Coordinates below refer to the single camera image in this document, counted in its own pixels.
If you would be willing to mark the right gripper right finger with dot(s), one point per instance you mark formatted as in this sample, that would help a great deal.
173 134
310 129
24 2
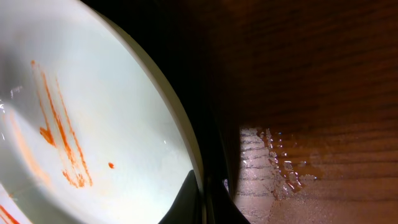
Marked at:
220 209

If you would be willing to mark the light green plate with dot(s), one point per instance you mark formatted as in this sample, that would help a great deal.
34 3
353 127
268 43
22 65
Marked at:
86 134

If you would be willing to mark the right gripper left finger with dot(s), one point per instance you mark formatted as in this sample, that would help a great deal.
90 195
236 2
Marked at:
186 208

